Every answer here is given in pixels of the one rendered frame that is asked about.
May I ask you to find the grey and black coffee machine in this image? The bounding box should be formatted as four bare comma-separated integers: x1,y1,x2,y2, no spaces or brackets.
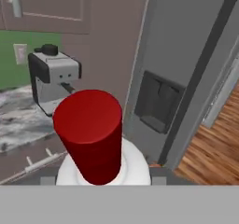
27,43,83,118

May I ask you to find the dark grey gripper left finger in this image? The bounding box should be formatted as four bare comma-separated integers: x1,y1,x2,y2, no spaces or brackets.
13,169,64,187

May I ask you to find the brown cupboard door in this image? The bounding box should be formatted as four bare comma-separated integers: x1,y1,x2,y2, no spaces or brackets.
0,0,94,35

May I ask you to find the brown drawer front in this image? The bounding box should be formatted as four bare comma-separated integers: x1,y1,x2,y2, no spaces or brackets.
0,133,69,185

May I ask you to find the white bottle with red cap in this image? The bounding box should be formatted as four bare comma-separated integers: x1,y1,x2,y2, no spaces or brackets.
51,89,152,187

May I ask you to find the silver drawer handle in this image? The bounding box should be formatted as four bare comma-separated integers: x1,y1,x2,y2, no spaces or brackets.
23,147,69,175

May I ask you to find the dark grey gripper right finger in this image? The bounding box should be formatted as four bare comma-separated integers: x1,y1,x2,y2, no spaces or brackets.
148,166,196,187

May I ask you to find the plain grey fridge door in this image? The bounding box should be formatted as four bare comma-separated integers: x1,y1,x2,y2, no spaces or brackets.
163,0,239,172

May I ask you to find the grey fridge door with dispenser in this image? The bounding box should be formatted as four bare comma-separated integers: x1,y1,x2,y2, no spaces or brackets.
123,0,233,166

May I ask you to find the silver cupboard door handle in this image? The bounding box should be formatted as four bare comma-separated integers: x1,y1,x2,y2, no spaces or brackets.
7,0,23,19

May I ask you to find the white wall switch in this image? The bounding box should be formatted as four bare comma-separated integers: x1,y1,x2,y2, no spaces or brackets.
12,43,28,65

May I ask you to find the grey fridge door handle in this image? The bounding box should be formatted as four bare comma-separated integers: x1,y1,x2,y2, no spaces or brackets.
202,57,239,129

